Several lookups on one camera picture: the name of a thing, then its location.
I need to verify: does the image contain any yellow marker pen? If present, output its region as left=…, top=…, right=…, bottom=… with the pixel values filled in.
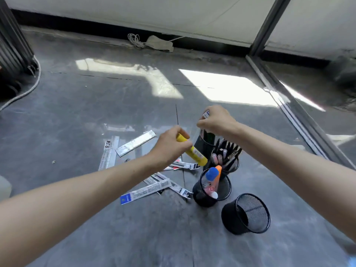
left=176, top=133, right=208, bottom=167

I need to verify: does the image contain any long silver ruler packet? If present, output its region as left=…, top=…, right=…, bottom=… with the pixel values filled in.
left=98, top=136, right=120, bottom=172

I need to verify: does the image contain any grey cloth bag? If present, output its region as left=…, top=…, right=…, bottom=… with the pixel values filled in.
left=145, top=35, right=174, bottom=53

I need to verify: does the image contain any tall black mesh pen cup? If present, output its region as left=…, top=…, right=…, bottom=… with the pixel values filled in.
left=194, top=129, right=217, bottom=164

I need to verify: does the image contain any person's right forearm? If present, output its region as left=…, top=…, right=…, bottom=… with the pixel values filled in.
left=233, top=122, right=356, bottom=243

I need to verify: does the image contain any clear refill packet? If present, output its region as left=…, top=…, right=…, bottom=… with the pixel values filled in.
left=143, top=172, right=194, bottom=199
left=193, top=110, right=211, bottom=142

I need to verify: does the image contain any empty black mesh pen cup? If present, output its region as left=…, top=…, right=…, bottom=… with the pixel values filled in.
left=221, top=193, right=271, bottom=235

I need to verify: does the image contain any black mesh cup with pens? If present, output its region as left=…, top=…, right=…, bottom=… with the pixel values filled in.
left=209, top=147, right=240, bottom=179

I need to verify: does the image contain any coiled white cable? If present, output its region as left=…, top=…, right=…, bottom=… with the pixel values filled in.
left=127, top=33, right=146, bottom=50

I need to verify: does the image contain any blue label refill packet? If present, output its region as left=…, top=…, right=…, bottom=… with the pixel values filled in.
left=120, top=178, right=172, bottom=206

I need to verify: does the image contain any black refill packet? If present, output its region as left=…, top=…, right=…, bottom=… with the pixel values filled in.
left=170, top=161, right=201, bottom=170

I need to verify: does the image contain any black metal rack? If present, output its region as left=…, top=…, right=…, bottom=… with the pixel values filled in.
left=0, top=0, right=39, bottom=93

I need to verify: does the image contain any short silver ruler packet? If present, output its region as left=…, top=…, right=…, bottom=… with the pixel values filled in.
left=115, top=130, right=157, bottom=158

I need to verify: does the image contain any person's left hand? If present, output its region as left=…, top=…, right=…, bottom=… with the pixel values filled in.
left=150, top=126, right=193, bottom=172

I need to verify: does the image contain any person's right hand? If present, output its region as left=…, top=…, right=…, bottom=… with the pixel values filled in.
left=196, top=105, right=240, bottom=138

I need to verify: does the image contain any thick white rope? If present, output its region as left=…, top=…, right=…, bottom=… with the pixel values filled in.
left=0, top=55, right=42, bottom=112

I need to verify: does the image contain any red refill packet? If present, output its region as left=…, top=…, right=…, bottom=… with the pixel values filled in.
left=163, top=158, right=182, bottom=172

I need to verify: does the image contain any blue capped marker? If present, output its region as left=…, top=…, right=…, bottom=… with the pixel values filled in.
left=205, top=167, right=220, bottom=182

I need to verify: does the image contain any bundle of black pens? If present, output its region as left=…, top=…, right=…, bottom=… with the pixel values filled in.
left=212, top=138, right=243, bottom=170

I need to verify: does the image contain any black mesh cup with markers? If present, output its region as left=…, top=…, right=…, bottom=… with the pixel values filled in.
left=192, top=167, right=232, bottom=208

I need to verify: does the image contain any metal sliding door track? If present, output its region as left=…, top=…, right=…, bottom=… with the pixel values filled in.
left=246, top=0, right=356, bottom=171

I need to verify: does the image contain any person's left forearm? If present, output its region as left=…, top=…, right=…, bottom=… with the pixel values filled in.
left=0, top=152, right=164, bottom=267

